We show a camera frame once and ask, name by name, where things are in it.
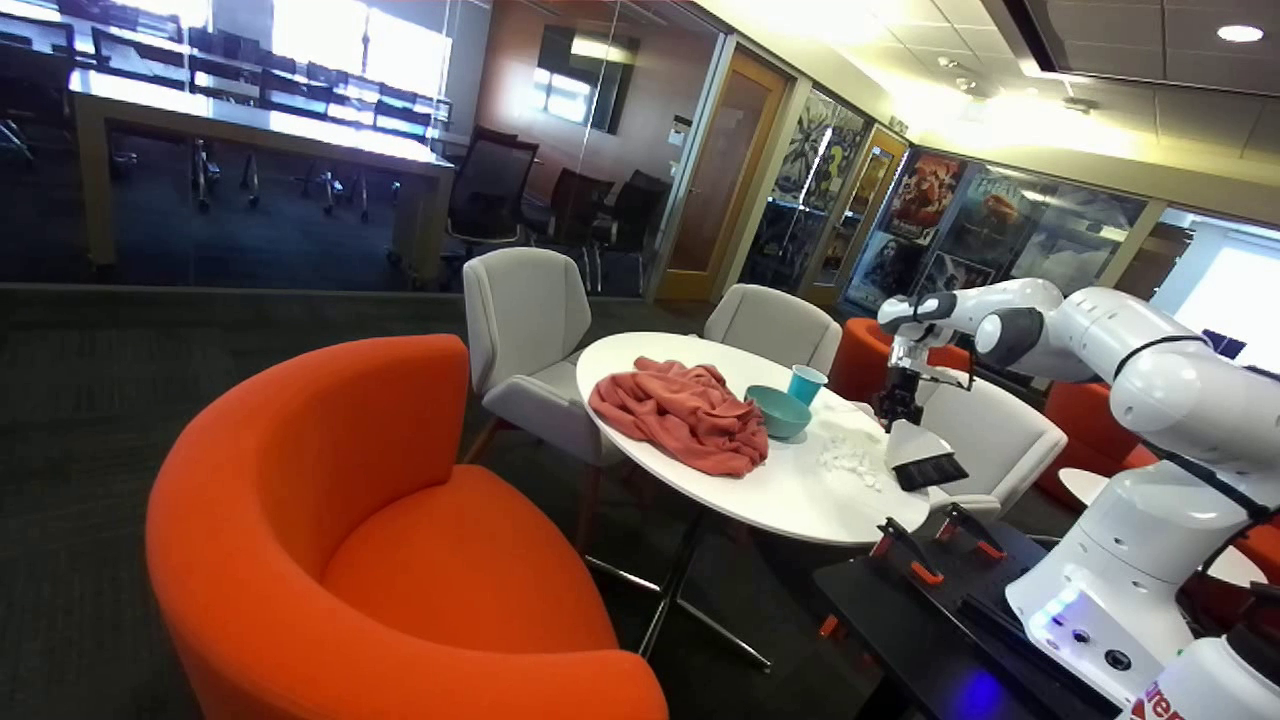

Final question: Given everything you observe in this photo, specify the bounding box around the framed red poster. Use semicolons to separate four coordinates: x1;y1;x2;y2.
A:
890;149;969;240

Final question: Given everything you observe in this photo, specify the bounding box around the orange handled clamp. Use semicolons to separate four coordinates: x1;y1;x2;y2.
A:
931;505;1011;566
872;515;954;593

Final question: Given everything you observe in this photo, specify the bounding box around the chrome table base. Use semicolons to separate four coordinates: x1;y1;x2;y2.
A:
584;512;778;670

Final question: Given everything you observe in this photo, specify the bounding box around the black meeting chair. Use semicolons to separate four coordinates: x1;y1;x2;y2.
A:
445;127;546;253
599;169;678;296

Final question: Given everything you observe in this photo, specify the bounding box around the blue plastic cup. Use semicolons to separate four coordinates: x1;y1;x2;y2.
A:
786;359;831;408

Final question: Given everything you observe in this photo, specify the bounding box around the red crumpled cloth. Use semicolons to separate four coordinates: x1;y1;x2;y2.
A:
584;352;778;478

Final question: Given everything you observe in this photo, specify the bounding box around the white brush with black bristles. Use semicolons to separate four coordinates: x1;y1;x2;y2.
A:
885;413;973;497

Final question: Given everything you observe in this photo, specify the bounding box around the teal plastic bowl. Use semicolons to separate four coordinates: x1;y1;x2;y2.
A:
739;378;818;445

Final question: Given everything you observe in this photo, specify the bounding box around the white jug with red print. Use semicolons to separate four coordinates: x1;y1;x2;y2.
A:
1115;625;1280;720

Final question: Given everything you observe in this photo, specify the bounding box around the long wooden table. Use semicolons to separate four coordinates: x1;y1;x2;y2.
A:
70;65;460;286

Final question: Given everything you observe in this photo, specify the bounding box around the wood framed glass door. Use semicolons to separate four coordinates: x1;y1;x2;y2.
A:
652;46;795;312

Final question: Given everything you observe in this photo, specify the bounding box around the orange tub chair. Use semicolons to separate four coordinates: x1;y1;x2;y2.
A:
1038;377;1155;512
140;333;672;720
831;315;976;398

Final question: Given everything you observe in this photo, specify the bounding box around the wall mounted screen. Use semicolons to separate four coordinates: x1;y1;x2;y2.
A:
536;21;643;135

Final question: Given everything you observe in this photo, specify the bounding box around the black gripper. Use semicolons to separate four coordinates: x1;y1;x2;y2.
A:
878;359;931;431

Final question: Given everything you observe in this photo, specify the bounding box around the white upholstered chair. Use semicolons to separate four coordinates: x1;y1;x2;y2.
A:
701;281;850;378
460;242;604;464
917;377;1072;515

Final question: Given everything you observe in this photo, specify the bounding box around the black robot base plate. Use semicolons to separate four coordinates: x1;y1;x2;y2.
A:
812;512;1154;720

